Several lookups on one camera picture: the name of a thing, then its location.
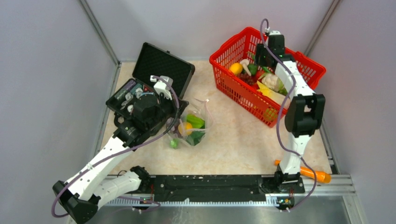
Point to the white toy mushroom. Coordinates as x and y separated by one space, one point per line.
245 63

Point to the red toy tomato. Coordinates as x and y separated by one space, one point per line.
260 74

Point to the green toy pepper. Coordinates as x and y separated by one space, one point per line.
174 143

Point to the orange toy carrot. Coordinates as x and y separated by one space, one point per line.
321 176

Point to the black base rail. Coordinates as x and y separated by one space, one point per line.
215 188

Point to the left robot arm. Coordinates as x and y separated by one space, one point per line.
83 195

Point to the yellow toy lemon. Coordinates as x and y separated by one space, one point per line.
185 128

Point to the green toy leaf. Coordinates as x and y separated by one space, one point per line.
197 122

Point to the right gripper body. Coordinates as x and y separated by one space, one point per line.
261 55

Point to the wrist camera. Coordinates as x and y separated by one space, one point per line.
162 86
273 32

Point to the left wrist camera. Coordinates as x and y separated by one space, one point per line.
162 86

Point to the black poker chip case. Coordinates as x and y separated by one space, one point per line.
151 61

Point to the toy cauliflower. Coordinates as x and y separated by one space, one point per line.
272 82

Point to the clear zip top bag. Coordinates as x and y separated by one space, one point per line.
200 109

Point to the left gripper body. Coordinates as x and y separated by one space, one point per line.
166 108

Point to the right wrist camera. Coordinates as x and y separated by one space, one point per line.
273 32

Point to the purple toy grapes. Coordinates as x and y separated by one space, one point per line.
247 79

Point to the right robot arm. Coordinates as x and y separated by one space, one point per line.
303 117

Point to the yellow toy corn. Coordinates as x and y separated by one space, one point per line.
265 91

